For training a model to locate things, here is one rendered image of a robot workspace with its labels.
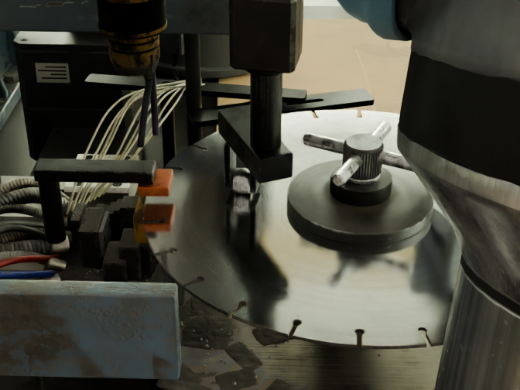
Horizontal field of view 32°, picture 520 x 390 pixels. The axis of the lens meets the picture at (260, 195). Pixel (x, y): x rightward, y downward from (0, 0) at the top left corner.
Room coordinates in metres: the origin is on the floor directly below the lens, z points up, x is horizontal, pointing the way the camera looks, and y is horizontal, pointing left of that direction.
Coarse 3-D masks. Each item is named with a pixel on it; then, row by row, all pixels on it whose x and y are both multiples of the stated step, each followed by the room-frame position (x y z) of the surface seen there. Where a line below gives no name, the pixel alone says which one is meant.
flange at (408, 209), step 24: (312, 168) 0.63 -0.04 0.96; (336, 168) 0.61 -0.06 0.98; (384, 168) 0.61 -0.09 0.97; (288, 192) 0.60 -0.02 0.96; (312, 192) 0.59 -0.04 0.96; (336, 192) 0.58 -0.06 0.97; (360, 192) 0.57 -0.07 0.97; (384, 192) 0.58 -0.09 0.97; (408, 192) 0.59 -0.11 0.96; (312, 216) 0.56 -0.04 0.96; (336, 216) 0.56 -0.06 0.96; (360, 216) 0.56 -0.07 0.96; (384, 216) 0.56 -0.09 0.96; (408, 216) 0.56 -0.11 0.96; (336, 240) 0.54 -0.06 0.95; (360, 240) 0.54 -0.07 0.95; (384, 240) 0.54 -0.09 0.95
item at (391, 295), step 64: (320, 128) 0.72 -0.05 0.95; (192, 192) 0.61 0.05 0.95; (256, 192) 0.61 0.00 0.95; (192, 256) 0.52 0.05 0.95; (256, 256) 0.52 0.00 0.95; (320, 256) 0.52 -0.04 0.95; (384, 256) 0.52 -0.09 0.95; (448, 256) 0.53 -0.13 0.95; (256, 320) 0.45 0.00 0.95; (320, 320) 0.45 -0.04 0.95; (384, 320) 0.45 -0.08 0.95
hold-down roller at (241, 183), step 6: (240, 168) 0.61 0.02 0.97; (234, 174) 0.61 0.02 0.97; (240, 174) 0.61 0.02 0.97; (246, 174) 0.61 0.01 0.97; (234, 180) 0.60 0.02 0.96; (240, 180) 0.60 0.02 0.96; (246, 180) 0.60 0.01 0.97; (234, 186) 0.60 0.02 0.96; (240, 186) 0.60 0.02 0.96; (246, 186) 0.60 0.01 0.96; (240, 192) 0.60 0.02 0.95; (246, 192) 0.60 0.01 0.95
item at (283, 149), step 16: (256, 80) 0.56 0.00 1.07; (272, 80) 0.56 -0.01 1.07; (256, 96) 0.56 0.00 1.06; (272, 96) 0.56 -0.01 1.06; (224, 112) 0.62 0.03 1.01; (240, 112) 0.62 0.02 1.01; (256, 112) 0.56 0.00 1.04; (272, 112) 0.56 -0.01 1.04; (224, 128) 0.61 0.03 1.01; (240, 128) 0.59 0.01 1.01; (256, 128) 0.56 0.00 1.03; (272, 128) 0.56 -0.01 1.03; (240, 144) 0.58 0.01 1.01; (256, 144) 0.56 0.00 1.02; (272, 144) 0.56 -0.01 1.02; (224, 160) 0.60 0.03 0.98; (256, 160) 0.55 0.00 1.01; (272, 160) 0.55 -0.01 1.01; (288, 160) 0.55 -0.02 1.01; (224, 176) 0.60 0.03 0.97; (256, 176) 0.55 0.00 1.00; (272, 176) 0.55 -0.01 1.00; (288, 176) 0.55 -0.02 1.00
